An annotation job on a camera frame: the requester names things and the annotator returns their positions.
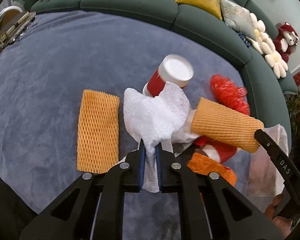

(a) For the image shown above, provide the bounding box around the flat orange foam net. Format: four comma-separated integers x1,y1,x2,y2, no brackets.
77,89,120,174

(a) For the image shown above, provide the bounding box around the red mesh netting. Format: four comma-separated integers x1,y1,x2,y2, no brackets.
210,74,250,116

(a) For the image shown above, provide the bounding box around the white tissue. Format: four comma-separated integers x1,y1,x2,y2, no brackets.
123,82,199,193

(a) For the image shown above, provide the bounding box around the white lined trash bin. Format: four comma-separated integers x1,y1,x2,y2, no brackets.
247,124,289,197

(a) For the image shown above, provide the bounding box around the red white plush monkey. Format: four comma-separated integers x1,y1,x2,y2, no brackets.
273,22,299,63

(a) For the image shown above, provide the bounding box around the white daisy flower pillow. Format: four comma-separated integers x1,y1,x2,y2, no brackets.
247,12,288,79

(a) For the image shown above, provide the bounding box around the operator hand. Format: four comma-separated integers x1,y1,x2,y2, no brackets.
264,194,292,239

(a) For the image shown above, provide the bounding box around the red white paper cup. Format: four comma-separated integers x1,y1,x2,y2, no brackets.
142,54,194,97

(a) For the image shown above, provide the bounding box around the blue beaded item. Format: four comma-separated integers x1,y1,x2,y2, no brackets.
238,31,251,48

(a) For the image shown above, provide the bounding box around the orange plastic bag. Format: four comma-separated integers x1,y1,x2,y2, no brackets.
187,153,237,186

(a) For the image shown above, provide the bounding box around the orange foam net sleeve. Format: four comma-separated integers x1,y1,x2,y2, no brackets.
191,98,264,153

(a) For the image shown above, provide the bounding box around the potted orchid plant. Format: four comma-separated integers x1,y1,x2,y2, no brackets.
285,92,300,159

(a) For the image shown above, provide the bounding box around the metal tray with items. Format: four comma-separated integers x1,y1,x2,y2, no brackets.
0,5,36,53

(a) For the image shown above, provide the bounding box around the dark green curved sofa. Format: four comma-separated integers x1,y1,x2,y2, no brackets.
15,0,297,135

